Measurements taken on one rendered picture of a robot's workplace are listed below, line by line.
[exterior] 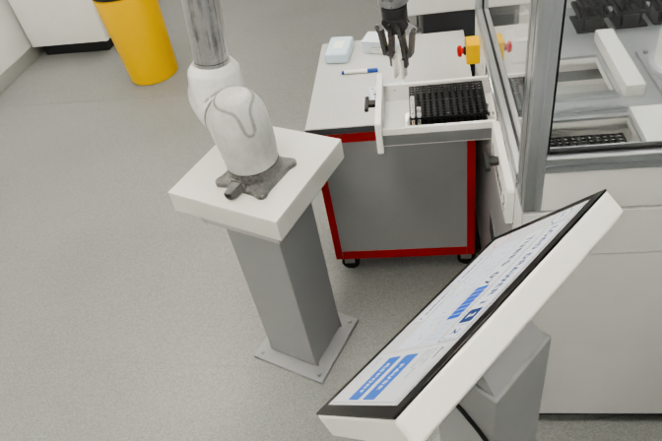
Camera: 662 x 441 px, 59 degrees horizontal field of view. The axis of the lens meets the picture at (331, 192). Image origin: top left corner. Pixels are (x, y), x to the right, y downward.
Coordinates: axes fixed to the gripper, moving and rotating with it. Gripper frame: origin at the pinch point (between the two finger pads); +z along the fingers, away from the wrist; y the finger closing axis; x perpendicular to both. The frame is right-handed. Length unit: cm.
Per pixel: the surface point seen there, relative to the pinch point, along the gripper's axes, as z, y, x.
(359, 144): 28.8, -15.5, -5.7
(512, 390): -4, 59, -96
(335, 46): 16, -43, 35
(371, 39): 15, -30, 42
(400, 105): 12.8, 0.0, -2.5
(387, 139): 10.1, 4.8, -23.3
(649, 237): 12, 75, -40
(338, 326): 93, -18, -39
